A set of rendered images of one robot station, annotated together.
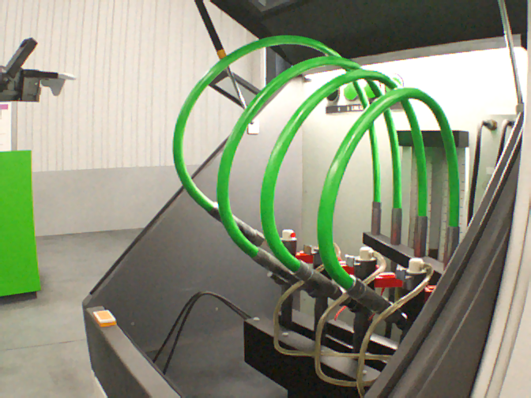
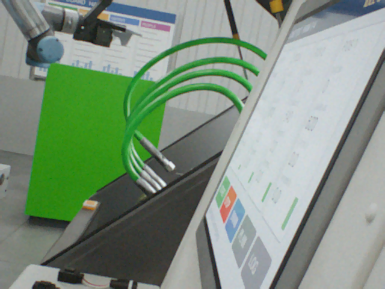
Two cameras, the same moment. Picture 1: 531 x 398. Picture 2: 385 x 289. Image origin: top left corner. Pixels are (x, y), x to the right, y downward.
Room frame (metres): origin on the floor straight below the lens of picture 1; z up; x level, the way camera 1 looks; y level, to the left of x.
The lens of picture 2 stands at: (-0.42, -0.69, 1.31)
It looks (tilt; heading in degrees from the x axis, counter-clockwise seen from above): 6 degrees down; 32
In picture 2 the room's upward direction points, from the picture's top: 11 degrees clockwise
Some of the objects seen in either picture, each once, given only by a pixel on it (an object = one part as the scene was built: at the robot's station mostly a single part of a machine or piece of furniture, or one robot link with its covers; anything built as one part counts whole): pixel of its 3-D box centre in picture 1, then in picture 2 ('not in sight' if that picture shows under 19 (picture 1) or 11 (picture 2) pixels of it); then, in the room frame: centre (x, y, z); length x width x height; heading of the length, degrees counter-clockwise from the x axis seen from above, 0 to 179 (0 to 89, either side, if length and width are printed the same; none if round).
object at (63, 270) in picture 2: not in sight; (97, 280); (0.25, -0.15, 0.99); 0.12 x 0.02 x 0.02; 121
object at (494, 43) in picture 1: (397, 58); not in sight; (0.81, -0.25, 1.43); 0.54 x 0.03 x 0.02; 35
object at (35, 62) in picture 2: not in sight; (40, 49); (0.81, 0.67, 1.34); 0.11 x 0.08 x 0.11; 59
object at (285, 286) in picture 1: (280, 305); not in sight; (0.66, -0.02, 1.01); 0.05 x 0.03 x 0.21; 125
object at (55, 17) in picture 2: not in sight; (44, 17); (0.81, 0.69, 1.43); 0.11 x 0.08 x 0.09; 149
